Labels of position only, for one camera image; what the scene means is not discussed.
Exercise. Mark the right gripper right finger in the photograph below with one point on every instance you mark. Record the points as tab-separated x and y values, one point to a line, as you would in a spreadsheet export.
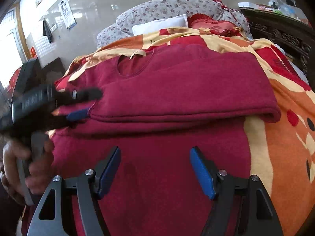
256	214

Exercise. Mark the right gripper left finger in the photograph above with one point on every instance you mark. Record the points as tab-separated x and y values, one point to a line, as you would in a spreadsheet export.
54	212

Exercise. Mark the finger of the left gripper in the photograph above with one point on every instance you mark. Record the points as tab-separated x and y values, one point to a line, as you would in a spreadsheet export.
78	96
71	118

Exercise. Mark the dark red knit sweater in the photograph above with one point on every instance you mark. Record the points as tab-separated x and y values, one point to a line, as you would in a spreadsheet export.
156	107

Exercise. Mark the person's left hand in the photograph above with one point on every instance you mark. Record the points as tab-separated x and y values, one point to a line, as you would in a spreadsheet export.
19	178

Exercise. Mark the dark hanging garment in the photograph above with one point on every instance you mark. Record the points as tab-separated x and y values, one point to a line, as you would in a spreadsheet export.
47	31

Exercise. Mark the red orange cream blanket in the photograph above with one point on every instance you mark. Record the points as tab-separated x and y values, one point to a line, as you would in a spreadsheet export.
282	153

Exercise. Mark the grey floral quilt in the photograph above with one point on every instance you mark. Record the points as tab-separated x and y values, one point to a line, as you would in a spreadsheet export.
164	9

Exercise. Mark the white pillow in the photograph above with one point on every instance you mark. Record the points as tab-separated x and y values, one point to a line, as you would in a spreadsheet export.
156	25

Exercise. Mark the red embroidered pillow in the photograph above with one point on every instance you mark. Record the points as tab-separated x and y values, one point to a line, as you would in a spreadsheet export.
217	27

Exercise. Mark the dark carved wooden cabinet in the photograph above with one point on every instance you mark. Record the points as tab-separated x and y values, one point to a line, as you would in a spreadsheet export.
295	37

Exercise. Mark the clutter on cabinet top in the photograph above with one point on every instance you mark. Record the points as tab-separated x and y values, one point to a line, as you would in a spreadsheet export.
279	8

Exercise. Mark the wall poster chart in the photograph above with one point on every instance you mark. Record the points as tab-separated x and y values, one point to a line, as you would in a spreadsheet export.
67	14

